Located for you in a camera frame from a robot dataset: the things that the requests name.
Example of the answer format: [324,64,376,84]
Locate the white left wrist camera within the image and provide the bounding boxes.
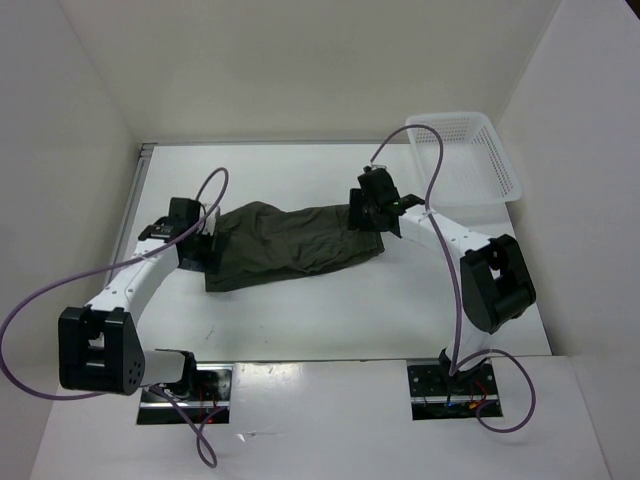
[199,203,221,235]

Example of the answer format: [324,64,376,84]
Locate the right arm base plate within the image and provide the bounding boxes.
[407,361,502,421]

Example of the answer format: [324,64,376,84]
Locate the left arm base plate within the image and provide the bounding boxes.
[136,364,233,426]

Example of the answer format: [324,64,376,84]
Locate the white plastic basket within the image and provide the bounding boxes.
[406,111,522,209]

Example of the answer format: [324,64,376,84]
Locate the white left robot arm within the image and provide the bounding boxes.
[58,198,220,400]

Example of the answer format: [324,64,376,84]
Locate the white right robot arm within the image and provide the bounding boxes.
[348,167,536,393]

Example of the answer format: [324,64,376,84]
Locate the olive green shorts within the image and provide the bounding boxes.
[205,201,385,293]

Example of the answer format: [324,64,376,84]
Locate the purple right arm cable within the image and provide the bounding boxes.
[368,125,537,432]

